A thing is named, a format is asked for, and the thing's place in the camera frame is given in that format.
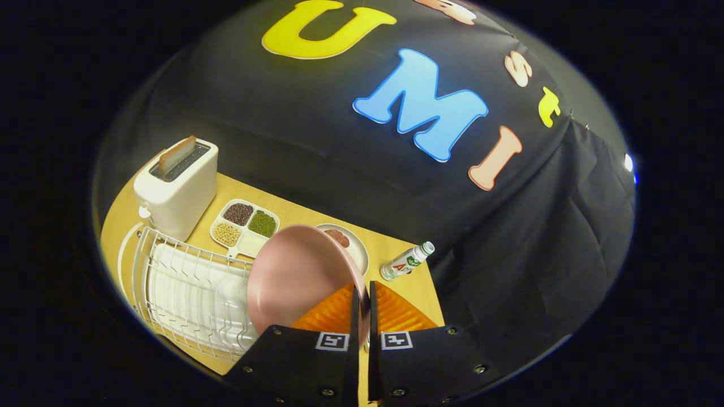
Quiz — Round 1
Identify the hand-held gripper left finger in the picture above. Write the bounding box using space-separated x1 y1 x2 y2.
223 283 361 407

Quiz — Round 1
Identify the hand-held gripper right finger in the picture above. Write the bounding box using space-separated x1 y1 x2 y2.
368 280 504 406

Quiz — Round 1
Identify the pink plate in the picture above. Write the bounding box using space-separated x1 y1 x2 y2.
247 224 371 348

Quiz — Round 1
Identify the white wire dish rack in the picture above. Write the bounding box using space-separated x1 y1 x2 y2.
117 222 266 363

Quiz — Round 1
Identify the beige round plate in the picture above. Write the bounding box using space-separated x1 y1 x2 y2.
314 223 369 278

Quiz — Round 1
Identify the white green label bottle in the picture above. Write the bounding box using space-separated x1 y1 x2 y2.
380 241 436 282

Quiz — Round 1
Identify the divided tray of beans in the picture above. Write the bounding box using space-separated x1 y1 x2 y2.
210 198 281 259

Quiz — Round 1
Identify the white drip tray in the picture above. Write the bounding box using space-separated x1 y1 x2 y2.
148 242 262 352

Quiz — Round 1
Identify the black backdrop cloth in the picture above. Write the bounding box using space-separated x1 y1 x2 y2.
93 0 637 362

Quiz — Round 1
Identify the white toaster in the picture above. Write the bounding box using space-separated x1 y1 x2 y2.
133 137 219 243

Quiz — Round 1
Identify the toast bread slice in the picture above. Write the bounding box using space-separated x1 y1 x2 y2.
158 135 197 176

